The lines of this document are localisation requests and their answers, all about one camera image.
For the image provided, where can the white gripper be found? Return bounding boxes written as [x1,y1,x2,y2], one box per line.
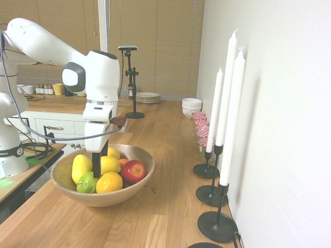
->
[85,120,111,179]

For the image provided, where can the yellow lemon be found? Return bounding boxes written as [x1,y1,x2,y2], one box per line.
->
[100,156,122,176]

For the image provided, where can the small orange-yellow citrus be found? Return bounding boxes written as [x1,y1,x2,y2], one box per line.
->
[107,147,121,161]

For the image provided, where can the elongated yellow fruit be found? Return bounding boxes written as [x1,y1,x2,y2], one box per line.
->
[71,154,93,185]

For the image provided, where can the large orange-yellow citrus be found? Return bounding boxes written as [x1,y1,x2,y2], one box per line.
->
[96,172,124,194]

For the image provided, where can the green apple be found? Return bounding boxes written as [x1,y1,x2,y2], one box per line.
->
[76,171,100,194]

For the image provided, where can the red apple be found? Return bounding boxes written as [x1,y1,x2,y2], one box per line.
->
[121,159,147,185]

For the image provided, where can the wooden fruit bowl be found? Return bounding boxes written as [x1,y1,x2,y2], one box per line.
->
[50,143,156,208]

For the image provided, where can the white drawer cabinet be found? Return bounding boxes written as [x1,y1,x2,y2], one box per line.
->
[3,110,126,157]

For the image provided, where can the black table clamp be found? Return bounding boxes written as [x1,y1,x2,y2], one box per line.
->
[43,125,56,144]

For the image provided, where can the stack of white plates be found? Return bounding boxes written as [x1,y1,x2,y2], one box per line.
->
[135,91,161,104]

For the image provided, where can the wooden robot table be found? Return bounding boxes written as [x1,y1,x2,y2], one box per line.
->
[0,143,65,223]

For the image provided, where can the yellow cup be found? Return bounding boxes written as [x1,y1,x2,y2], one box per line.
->
[52,83,65,96]

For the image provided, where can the white patterned bowl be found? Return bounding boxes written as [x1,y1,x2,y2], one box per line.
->
[182,106,202,120]

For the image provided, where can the short black candle holder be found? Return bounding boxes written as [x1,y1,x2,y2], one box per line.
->
[192,150,221,180]

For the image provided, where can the plain white bowl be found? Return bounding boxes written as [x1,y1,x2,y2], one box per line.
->
[182,98,203,111]

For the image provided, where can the medium black candle holder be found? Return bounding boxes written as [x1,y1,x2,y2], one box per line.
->
[195,144,229,208]

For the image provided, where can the short white candle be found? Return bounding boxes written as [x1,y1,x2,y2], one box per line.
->
[205,67,224,153]

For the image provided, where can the wide brown window blind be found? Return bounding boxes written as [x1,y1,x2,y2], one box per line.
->
[107,0,205,101]

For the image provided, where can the tall black candle holder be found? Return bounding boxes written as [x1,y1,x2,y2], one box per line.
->
[197,180,239,244]

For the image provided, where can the black round base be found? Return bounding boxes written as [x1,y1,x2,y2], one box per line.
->
[187,242,224,248]

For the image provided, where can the medium white candle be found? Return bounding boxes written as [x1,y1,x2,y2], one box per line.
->
[219,47,246,187]

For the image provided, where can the narrow brown window blind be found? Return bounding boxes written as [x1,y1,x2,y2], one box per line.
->
[0,0,101,87]

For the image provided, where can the tallest white candle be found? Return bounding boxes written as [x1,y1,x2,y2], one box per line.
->
[215,28,238,147]

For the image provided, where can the reddish wrist camera box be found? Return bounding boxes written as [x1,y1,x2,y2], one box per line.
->
[109,116,128,133]

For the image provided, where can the black camera stand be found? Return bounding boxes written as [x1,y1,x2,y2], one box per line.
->
[125,51,145,120]

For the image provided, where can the black cable bundle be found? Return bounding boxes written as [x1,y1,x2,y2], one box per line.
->
[19,138,53,162]

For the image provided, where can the black camera cable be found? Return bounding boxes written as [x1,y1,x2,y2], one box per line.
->
[117,50,125,99]

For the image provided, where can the black cable on counter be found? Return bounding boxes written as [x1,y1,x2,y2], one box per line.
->
[22,93,46,102]

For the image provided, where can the grey braided cable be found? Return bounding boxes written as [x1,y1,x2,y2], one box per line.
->
[0,29,123,142]

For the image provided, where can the black stereo camera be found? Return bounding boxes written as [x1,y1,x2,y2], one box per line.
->
[118,45,139,53]

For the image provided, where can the thin black cable loop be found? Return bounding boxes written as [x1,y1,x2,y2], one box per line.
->
[232,231,245,248]

